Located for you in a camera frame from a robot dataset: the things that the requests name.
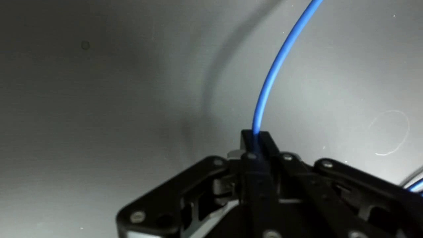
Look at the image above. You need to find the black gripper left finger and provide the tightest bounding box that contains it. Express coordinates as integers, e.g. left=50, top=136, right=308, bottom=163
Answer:
left=117, top=130, right=259, bottom=238

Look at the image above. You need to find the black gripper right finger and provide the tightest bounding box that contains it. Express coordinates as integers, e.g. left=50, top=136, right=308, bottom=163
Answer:
left=259, top=132, right=423, bottom=238

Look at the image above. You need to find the blue ethernet cable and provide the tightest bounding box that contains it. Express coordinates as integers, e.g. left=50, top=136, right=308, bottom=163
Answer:
left=251, top=0, right=423, bottom=193

